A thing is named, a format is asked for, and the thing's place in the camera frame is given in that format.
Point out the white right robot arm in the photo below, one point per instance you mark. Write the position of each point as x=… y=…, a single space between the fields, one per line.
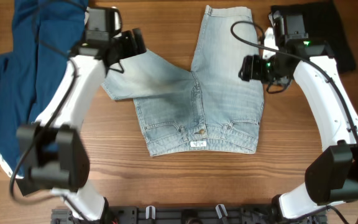
x=290 y=55

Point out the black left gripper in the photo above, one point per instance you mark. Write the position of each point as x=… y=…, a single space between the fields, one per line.
x=131 y=49

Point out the folded black shorts white stripes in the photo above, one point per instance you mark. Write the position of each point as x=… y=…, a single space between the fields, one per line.
x=322 y=20

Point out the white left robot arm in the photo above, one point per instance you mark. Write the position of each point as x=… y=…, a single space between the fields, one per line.
x=53 y=157

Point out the black garment under pile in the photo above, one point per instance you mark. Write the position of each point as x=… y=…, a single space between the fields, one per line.
x=31 y=186

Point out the dark blue shirt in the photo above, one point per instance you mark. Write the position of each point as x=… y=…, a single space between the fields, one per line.
x=43 y=32

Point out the light blue denim shorts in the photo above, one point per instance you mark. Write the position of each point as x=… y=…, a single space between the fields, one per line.
x=206 y=108

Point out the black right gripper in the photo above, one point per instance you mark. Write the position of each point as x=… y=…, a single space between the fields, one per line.
x=252 y=68

